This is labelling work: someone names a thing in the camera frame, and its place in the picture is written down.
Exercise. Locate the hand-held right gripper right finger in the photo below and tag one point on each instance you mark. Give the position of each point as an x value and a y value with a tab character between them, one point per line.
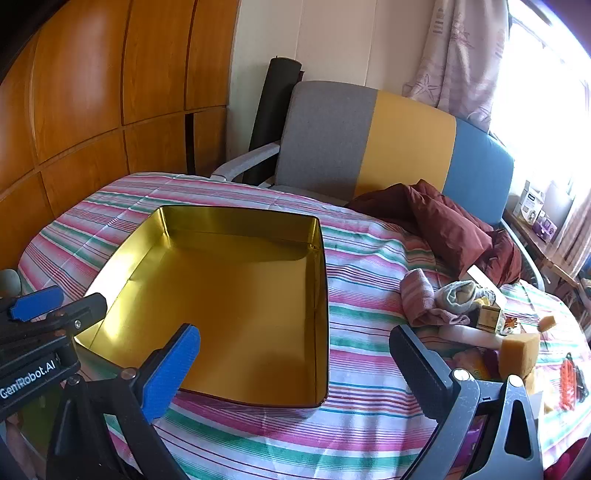
425	369

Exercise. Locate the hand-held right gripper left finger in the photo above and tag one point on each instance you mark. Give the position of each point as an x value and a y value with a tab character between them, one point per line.
168	374

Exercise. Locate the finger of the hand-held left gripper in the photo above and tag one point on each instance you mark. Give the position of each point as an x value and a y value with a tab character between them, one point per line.
69	318
37	302

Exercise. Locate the pink striped sock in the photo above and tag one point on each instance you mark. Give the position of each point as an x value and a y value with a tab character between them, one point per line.
418	295

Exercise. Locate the gold tin box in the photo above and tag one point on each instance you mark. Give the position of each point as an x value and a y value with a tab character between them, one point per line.
221	300

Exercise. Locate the yellow sponge block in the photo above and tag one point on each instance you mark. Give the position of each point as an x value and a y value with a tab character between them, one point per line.
517	353

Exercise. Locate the orange snack packet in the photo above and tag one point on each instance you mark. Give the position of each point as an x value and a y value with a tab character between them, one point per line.
570	383

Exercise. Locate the yellow soft package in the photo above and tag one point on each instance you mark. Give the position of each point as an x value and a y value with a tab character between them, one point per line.
475	362

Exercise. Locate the grey sock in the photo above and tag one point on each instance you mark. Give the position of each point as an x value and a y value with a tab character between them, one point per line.
455	297

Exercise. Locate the small green yellow box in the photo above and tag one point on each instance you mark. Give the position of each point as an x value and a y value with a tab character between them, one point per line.
490	319

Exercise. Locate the striped blanket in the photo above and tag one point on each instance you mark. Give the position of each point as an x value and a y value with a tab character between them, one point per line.
369	286

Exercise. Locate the small yellow sponge piece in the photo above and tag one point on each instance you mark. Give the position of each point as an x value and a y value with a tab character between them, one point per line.
547	323

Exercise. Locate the maroon cloth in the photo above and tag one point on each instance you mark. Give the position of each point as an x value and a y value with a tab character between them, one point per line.
443	221

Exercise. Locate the wooden side table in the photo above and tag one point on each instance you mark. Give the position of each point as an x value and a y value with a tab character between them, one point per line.
545	251

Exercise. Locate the purple box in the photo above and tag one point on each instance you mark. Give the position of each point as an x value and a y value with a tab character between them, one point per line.
545	228

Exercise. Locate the white product box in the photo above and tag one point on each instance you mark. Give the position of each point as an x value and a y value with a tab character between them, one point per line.
528	203

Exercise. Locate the white flat panel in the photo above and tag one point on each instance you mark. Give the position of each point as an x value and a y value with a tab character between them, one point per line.
559	205

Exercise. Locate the wooden wardrobe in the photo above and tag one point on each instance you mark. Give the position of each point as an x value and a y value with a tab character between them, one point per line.
92	92

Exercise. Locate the grey yellow blue armchair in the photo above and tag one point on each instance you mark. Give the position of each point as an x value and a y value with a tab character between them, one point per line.
323	138

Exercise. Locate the black rolled mat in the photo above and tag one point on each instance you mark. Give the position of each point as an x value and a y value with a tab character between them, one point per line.
272	101

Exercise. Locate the pink starfish print curtain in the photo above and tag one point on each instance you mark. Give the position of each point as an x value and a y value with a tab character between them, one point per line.
457	55

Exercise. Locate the bright window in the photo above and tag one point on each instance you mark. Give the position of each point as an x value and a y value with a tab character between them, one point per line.
545	69

